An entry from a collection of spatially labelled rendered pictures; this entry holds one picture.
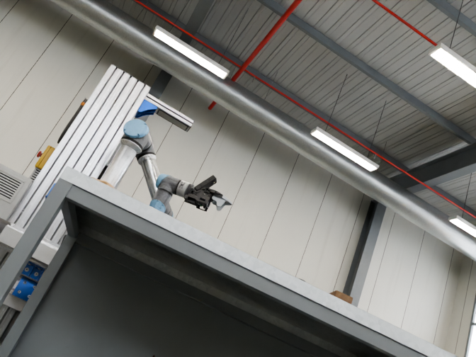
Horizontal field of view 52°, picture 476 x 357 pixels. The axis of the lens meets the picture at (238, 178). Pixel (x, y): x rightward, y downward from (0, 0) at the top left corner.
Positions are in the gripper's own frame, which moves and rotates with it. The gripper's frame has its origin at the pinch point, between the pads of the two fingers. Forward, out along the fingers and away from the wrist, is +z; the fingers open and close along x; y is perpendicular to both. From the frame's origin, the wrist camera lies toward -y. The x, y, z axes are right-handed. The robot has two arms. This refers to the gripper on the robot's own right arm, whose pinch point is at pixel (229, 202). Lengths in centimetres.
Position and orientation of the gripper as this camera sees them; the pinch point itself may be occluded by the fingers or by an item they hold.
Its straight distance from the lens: 221.4
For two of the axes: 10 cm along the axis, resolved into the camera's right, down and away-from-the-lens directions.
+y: -3.8, 7.6, -5.3
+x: 0.3, -5.7, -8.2
